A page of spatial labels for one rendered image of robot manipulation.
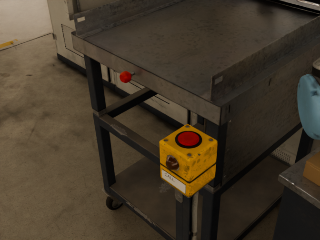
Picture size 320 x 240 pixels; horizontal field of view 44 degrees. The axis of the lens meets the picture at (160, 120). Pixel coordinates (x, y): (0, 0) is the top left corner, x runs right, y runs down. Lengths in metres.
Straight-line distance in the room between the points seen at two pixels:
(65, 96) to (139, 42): 1.46
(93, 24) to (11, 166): 1.07
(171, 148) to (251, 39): 0.62
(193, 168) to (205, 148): 0.04
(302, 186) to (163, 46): 0.58
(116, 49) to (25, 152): 1.18
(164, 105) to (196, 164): 1.52
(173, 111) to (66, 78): 0.95
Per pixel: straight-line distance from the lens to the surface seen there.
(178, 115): 2.16
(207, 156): 0.73
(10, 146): 2.31
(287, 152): 1.82
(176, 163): 0.72
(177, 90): 1.00
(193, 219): 0.88
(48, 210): 1.89
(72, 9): 1.45
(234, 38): 1.25
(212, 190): 1.15
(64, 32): 2.86
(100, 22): 1.35
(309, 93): 0.71
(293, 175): 0.91
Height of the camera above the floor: 1.36
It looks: 36 degrees down
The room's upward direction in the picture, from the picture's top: 2 degrees counter-clockwise
